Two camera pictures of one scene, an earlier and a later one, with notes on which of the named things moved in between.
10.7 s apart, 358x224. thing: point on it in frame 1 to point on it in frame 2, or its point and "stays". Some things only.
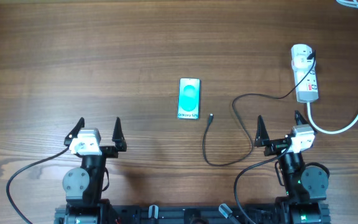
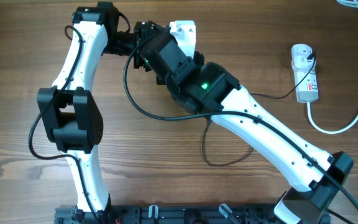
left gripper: [109, 152] to [149, 29]
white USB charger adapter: [301, 62] stays
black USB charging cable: [249, 133] stays
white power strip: [306, 80] stays
